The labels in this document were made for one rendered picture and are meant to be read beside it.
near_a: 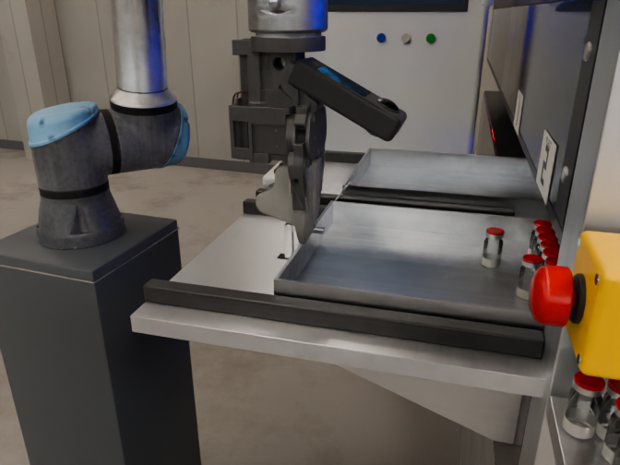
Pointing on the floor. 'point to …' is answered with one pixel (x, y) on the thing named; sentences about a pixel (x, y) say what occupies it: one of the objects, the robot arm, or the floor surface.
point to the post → (585, 212)
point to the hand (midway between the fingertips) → (310, 232)
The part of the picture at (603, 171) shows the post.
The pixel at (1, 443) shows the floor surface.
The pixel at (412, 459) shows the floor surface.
